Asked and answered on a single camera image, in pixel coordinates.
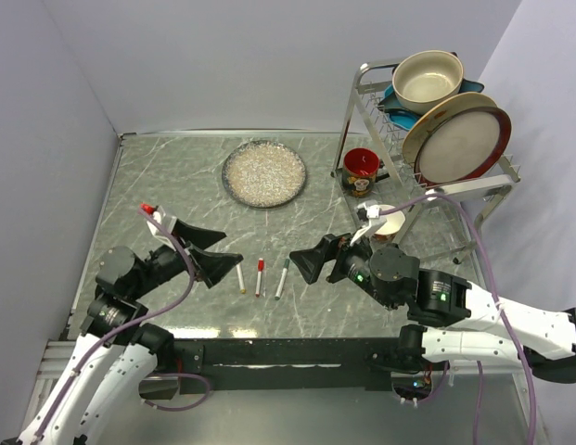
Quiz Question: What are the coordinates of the small white cup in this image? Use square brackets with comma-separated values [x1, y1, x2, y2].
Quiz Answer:
[368, 204, 405, 241]

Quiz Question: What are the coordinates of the blue dish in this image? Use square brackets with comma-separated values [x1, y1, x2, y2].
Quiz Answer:
[377, 79, 485, 131]

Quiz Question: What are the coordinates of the metal dish rack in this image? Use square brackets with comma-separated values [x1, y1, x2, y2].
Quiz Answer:
[330, 59, 520, 264]

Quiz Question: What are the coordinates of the speckled round plate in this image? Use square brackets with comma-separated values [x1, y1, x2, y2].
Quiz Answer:
[222, 140, 307, 209]

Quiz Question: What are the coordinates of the beige dinner plate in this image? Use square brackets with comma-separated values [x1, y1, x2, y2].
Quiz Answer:
[402, 92, 497, 166]

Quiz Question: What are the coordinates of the black base beam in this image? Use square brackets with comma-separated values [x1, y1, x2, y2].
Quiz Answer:
[129, 337, 455, 400]

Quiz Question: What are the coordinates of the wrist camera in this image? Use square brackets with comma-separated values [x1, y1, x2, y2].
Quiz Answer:
[140, 203, 178, 243]
[350, 200, 387, 247]

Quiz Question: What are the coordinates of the large beige bowl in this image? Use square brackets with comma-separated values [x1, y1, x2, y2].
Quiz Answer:
[391, 50, 465, 115]

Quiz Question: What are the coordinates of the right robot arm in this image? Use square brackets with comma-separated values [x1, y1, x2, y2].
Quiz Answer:
[289, 234, 576, 384]

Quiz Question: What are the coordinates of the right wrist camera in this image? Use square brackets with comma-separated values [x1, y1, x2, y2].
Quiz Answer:
[350, 200, 387, 247]

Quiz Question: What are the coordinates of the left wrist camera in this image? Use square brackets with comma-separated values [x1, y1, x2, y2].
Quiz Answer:
[140, 203, 178, 243]

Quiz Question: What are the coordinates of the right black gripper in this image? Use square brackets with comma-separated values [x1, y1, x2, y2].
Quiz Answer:
[288, 224, 398, 310]

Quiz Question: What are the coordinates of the red skull mug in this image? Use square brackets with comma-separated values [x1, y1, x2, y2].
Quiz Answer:
[341, 147, 390, 197]

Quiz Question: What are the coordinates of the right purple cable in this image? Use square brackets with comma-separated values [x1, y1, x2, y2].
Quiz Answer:
[378, 193, 539, 445]

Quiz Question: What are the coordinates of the red rimmed plate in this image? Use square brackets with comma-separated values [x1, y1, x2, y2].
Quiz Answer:
[414, 107, 512, 186]

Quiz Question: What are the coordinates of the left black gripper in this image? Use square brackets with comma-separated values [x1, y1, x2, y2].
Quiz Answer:
[129, 218, 242, 299]

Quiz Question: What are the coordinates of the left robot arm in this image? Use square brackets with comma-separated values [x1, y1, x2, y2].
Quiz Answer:
[8, 207, 243, 444]

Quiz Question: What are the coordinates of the purple cable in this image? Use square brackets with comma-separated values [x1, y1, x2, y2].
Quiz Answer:
[34, 207, 213, 445]
[378, 193, 539, 445]

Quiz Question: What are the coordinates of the white pen red tip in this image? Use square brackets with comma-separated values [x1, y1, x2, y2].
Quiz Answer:
[255, 270, 264, 298]

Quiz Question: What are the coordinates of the white pen yellow tip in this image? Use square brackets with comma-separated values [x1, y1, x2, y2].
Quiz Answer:
[236, 264, 247, 290]

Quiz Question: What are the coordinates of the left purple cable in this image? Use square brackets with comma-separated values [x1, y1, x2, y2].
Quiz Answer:
[34, 207, 213, 445]

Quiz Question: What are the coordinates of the white pen green tip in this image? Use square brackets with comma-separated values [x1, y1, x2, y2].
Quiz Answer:
[274, 267, 288, 300]

